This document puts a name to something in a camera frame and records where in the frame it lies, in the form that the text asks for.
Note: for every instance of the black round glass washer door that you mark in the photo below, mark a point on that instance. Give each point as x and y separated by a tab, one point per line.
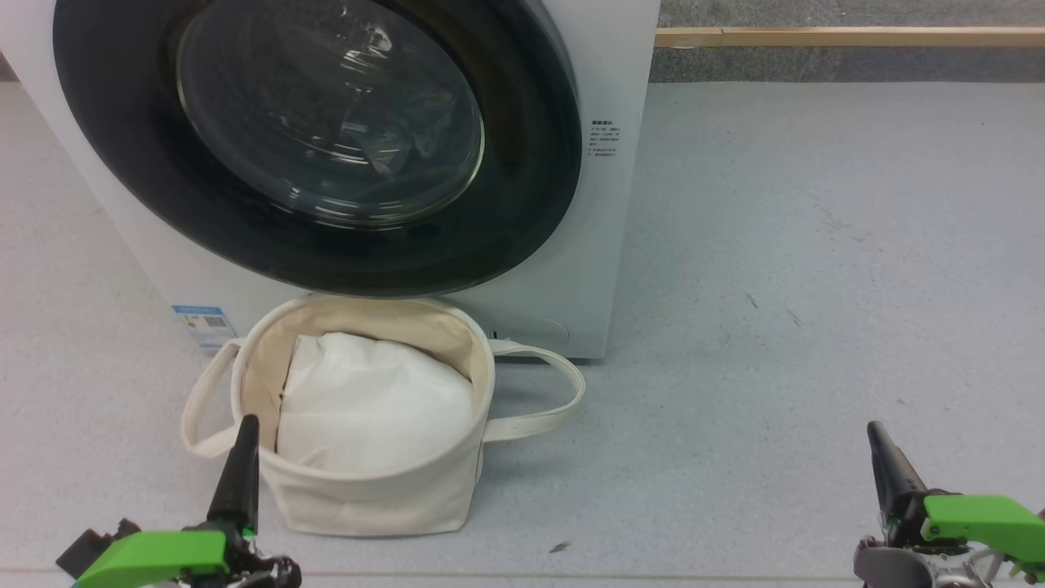
522	163

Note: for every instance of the white cushion liner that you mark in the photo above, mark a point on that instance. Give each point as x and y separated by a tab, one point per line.
375	408

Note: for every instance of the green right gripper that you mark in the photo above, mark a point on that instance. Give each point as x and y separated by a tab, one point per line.
980	523

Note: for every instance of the light wooden floor strip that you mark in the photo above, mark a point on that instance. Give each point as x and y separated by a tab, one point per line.
857	37

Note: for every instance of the blue energy label sticker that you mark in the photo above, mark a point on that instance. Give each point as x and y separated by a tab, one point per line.
204	327

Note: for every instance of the white front-load washing machine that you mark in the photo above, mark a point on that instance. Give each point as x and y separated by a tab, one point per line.
620	204

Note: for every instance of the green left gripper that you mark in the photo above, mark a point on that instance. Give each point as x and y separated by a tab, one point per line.
155	559

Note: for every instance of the cream canvas laundry basket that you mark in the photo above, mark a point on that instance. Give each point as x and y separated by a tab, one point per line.
367	498

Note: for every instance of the blue bear print garment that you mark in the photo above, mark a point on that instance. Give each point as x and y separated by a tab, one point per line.
433	122

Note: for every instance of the pale blue and white garment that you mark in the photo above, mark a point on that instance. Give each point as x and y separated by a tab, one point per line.
390	155

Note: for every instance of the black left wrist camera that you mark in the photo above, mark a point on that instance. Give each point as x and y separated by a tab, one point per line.
94	547

